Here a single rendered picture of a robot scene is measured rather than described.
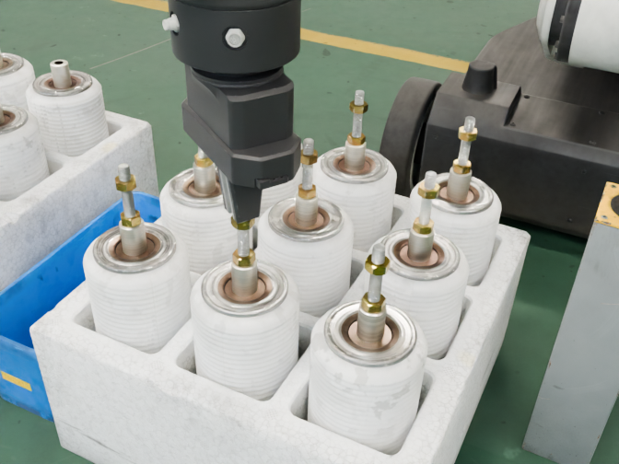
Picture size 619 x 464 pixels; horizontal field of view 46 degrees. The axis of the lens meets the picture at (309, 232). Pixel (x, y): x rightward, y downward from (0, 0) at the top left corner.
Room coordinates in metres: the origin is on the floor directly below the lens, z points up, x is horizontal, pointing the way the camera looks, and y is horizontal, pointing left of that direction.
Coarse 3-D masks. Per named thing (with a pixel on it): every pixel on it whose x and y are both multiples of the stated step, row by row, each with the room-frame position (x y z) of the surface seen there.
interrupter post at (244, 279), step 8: (232, 264) 0.47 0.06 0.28; (256, 264) 0.48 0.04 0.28; (232, 272) 0.47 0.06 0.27; (240, 272) 0.47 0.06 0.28; (248, 272) 0.47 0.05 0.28; (256, 272) 0.48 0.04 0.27; (232, 280) 0.47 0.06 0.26; (240, 280) 0.47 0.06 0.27; (248, 280) 0.47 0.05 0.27; (256, 280) 0.48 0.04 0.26; (232, 288) 0.48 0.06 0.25; (240, 288) 0.47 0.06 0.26; (248, 288) 0.47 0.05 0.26; (256, 288) 0.48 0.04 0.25
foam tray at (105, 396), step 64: (256, 256) 0.61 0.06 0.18; (512, 256) 0.63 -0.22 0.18; (64, 320) 0.50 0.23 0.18; (64, 384) 0.48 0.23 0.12; (128, 384) 0.44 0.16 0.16; (192, 384) 0.43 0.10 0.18; (448, 384) 0.44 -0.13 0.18; (128, 448) 0.45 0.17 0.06; (192, 448) 0.42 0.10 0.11; (256, 448) 0.39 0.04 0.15; (320, 448) 0.37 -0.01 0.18; (448, 448) 0.42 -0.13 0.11
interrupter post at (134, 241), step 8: (120, 224) 0.53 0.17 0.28; (144, 224) 0.53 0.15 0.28; (120, 232) 0.53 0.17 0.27; (128, 232) 0.52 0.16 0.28; (136, 232) 0.52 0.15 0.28; (144, 232) 0.53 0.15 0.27; (128, 240) 0.52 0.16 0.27; (136, 240) 0.52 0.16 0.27; (144, 240) 0.53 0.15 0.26; (128, 248) 0.52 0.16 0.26; (136, 248) 0.52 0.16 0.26; (144, 248) 0.52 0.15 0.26
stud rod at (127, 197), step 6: (120, 168) 0.53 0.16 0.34; (126, 168) 0.53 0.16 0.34; (120, 174) 0.53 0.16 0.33; (126, 174) 0.53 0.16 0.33; (126, 180) 0.53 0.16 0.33; (126, 192) 0.52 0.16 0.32; (132, 192) 0.53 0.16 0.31; (126, 198) 0.52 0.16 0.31; (132, 198) 0.53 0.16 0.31; (126, 204) 0.52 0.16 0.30; (132, 204) 0.53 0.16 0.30; (126, 210) 0.52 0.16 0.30; (132, 210) 0.53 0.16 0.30; (126, 216) 0.52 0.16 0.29; (132, 216) 0.53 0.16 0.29
